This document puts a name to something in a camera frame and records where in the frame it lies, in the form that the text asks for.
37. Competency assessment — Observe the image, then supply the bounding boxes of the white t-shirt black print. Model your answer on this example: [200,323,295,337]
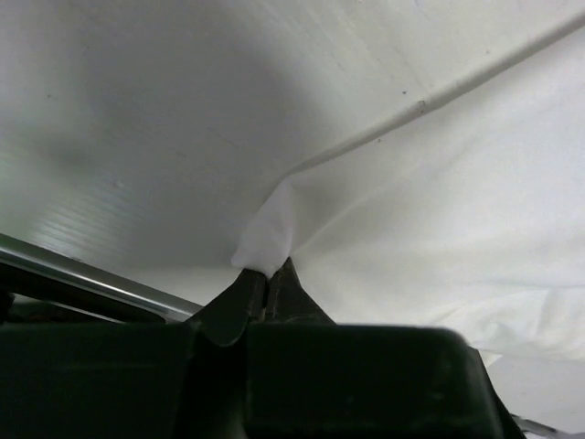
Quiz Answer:
[232,30,584,359]

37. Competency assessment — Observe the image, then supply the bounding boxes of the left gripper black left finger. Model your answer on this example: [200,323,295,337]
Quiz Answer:
[1,270,266,438]

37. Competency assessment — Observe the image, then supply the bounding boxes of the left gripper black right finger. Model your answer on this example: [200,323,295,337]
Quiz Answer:
[267,261,522,438]

